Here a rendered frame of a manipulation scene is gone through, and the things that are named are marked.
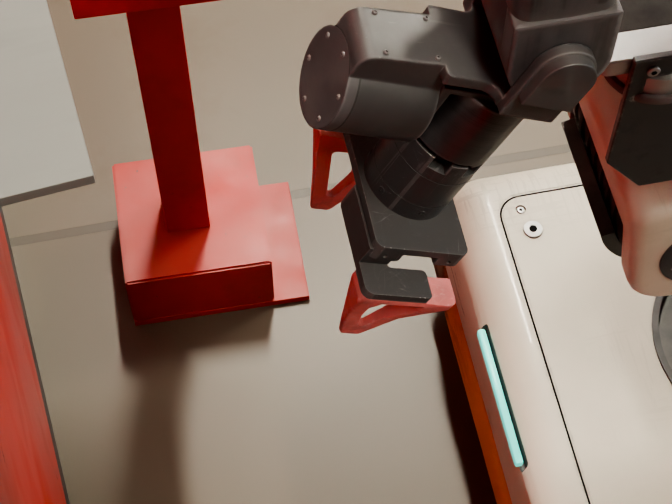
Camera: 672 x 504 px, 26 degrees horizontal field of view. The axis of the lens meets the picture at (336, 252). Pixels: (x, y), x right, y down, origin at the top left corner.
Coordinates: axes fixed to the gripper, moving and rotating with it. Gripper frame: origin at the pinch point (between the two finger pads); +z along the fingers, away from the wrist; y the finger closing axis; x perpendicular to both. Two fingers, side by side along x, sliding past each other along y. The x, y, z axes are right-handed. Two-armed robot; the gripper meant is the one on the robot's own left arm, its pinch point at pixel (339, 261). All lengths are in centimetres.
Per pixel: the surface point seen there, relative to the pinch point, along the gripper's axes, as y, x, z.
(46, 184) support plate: -9.6, -16.4, 7.9
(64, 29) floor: -109, 25, 99
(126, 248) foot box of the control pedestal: -59, 24, 86
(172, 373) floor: -45, 32, 95
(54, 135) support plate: -13.6, -15.6, 7.5
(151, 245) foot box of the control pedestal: -59, 27, 84
